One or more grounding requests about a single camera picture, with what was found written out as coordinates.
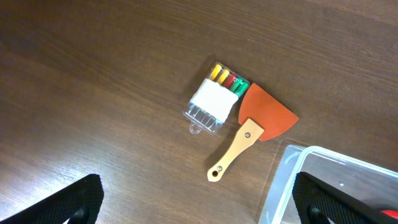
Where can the orange scraper wooden handle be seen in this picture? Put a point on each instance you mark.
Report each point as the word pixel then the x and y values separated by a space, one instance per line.
pixel 262 118

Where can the orange handled pliers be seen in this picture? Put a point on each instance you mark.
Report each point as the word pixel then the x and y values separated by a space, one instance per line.
pixel 391 213

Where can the clear screwdriver set case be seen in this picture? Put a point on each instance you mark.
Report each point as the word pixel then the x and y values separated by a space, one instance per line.
pixel 209 107

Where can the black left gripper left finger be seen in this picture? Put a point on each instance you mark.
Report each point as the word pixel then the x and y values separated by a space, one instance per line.
pixel 77 203

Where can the clear plastic container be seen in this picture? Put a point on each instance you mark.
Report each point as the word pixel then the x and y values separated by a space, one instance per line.
pixel 373 185

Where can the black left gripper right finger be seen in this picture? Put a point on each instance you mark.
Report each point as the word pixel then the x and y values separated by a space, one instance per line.
pixel 318 202

